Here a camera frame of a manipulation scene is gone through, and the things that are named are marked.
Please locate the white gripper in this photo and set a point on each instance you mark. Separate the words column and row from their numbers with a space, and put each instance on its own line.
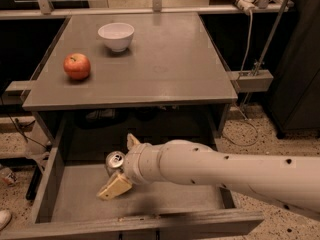
column 140, row 164

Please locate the metal diagonal rod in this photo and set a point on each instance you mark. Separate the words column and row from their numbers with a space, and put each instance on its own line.
column 257, row 65

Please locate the grey counter cabinet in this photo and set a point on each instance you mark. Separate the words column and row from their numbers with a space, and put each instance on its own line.
column 171, row 61

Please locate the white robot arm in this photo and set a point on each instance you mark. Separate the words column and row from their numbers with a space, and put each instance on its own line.
column 289, row 182

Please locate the dark cabinet right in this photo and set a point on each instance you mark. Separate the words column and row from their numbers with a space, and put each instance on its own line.
column 293, row 100

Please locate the white ceramic bowl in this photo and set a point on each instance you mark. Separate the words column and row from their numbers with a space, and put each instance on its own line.
column 116, row 36

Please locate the white shoe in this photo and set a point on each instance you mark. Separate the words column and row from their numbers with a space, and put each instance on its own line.
column 5, row 218

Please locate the silver 7up soda can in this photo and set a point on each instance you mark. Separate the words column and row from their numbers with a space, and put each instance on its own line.
column 114, row 162

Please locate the plastic bottle on floor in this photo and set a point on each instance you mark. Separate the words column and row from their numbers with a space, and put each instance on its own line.
column 8, row 176

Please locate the open grey drawer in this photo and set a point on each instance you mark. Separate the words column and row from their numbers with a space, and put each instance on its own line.
column 66, row 206

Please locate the red apple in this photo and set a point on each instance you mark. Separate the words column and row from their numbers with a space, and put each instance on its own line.
column 77, row 66

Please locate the grey bracket block right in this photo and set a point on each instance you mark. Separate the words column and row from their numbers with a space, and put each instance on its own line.
column 247, row 82

